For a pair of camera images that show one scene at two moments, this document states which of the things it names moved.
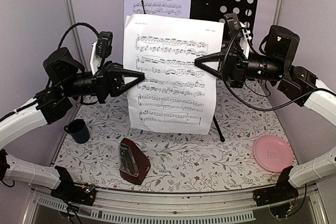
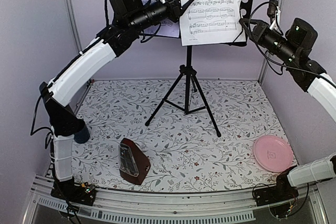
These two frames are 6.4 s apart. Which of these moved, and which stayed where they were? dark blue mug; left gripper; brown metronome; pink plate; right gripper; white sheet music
Moved: left gripper; white sheet music; right gripper
Stayed: brown metronome; pink plate; dark blue mug
